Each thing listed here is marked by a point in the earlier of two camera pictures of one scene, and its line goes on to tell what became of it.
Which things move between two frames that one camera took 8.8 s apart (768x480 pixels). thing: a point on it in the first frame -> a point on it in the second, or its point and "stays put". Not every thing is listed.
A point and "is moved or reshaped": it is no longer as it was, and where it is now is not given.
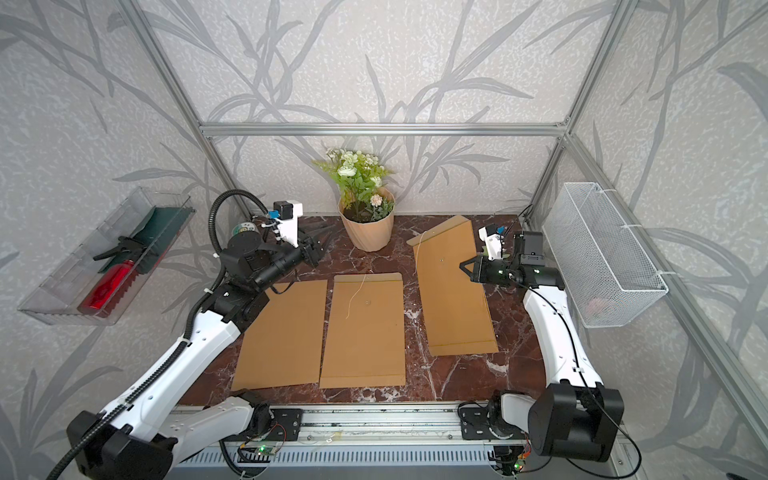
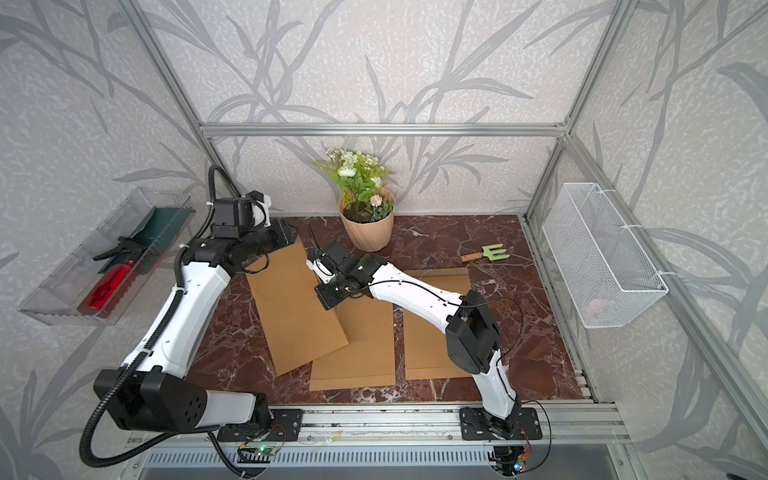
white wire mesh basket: [603, 267] stays put
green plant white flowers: [360, 177] stays put
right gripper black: [478, 275] -> [323, 299]
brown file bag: [457, 308] -> [425, 343]
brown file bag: [364, 338] is moved or reshaped
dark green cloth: [160, 230] stays put
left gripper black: [307, 244] -> [284, 234]
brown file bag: [282, 345] is moved or reshaped
